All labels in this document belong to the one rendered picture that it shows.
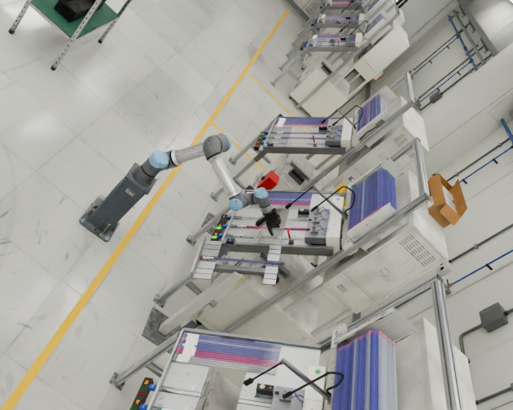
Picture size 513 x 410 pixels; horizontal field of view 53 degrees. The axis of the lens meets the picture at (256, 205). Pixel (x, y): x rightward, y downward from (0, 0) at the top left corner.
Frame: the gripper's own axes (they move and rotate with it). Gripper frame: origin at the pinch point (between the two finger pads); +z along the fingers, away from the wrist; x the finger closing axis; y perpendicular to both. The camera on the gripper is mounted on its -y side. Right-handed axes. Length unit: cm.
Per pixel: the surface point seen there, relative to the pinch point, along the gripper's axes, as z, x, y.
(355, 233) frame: 1, -12, 53
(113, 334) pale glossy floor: 13, -58, -102
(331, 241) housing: 5.3, -8.0, 36.9
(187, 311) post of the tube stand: 22, -35, -61
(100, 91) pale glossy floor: -95, 140, -159
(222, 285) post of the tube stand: 5.2, -35.2, -29.4
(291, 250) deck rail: 5.4, -10.0, 11.4
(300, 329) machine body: 72, -10, -3
